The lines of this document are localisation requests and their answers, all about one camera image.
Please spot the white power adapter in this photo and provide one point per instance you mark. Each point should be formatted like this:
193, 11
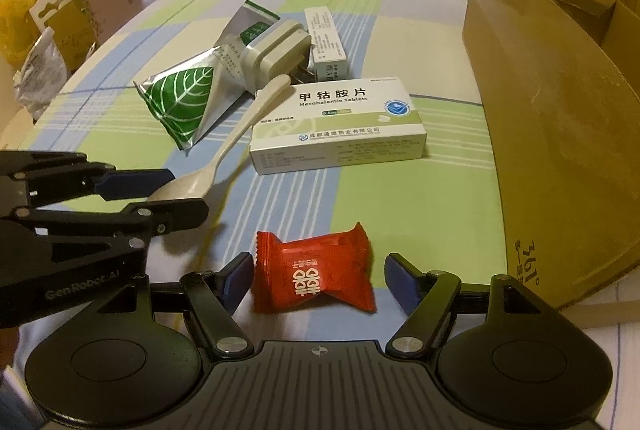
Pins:
272, 55

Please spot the red candy wrapper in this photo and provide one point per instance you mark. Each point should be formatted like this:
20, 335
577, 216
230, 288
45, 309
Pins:
310, 270

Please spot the open brown cardboard carton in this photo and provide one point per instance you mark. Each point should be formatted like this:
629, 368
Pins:
112, 5

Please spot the silver foil pouch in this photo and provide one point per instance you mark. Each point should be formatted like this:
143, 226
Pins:
247, 17

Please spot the green leaf print pouch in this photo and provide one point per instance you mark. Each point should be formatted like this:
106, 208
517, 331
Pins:
185, 100

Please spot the white blue-logo medicine box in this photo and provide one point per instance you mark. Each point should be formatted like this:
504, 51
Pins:
340, 130

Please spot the long narrow white medicine box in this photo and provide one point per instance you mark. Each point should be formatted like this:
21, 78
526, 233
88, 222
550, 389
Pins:
325, 35

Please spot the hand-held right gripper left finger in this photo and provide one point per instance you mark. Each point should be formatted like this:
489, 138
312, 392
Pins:
237, 282

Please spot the beige spoon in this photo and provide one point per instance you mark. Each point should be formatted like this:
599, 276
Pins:
190, 185

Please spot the yellow plastic bag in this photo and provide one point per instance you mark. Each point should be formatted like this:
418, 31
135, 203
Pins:
20, 0

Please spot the checkered tablecloth desktop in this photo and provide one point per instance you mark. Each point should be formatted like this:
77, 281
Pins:
375, 210

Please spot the translucent printed plastic bag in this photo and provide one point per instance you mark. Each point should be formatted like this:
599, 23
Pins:
40, 75

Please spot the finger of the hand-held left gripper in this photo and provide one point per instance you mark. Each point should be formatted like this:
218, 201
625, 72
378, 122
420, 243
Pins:
135, 182
185, 212

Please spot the large brown cardboard box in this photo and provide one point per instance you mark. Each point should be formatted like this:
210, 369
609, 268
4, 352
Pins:
550, 135

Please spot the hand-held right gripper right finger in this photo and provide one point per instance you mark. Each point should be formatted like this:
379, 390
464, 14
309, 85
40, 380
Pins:
400, 282

